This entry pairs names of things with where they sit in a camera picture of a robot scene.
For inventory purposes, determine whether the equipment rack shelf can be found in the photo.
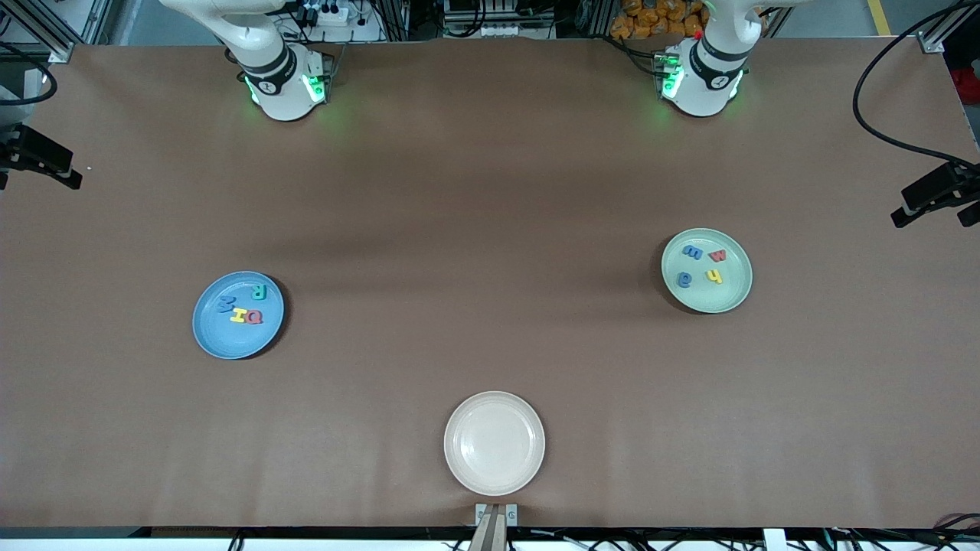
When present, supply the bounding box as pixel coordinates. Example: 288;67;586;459
443;0;557;39

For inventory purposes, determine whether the aluminium frame profile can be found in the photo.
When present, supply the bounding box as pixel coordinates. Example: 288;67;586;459
919;0;980;54
14;0;77;64

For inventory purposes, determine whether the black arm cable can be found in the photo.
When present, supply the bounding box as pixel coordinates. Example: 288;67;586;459
852;0;980;166
0;42;59;106

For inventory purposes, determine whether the white power strip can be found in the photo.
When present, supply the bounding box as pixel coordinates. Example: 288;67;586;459
301;2;351;26

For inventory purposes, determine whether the green plate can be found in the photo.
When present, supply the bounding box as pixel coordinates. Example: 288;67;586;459
661;228;753;315

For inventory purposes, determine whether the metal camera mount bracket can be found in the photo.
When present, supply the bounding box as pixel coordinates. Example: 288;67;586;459
475;503;518;551

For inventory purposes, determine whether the red shoe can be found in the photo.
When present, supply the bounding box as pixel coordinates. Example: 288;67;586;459
949;66;980;105

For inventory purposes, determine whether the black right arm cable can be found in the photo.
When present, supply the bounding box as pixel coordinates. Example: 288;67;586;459
0;42;59;106

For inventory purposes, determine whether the blue plate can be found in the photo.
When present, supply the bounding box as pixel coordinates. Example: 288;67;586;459
192;271;285;360

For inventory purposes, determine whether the beige plate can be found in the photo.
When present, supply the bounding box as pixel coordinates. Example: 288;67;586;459
444;391;546;497

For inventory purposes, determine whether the brown table mat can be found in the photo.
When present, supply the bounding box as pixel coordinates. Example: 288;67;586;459
0;34;980;529

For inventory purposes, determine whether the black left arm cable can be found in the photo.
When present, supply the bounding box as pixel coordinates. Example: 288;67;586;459
852;0;980;166

